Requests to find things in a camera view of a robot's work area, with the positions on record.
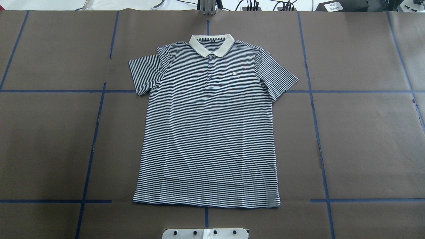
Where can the navy white striped polo shirt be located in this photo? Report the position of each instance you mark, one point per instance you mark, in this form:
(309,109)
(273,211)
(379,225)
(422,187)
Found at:
(209,137)

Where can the black device with label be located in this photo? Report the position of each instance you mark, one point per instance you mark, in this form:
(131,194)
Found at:
(351,6)

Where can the aluminium frame post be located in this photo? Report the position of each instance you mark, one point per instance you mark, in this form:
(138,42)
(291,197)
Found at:
(206,7)

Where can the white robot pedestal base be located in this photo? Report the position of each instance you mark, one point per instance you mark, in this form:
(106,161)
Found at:
(206,233)

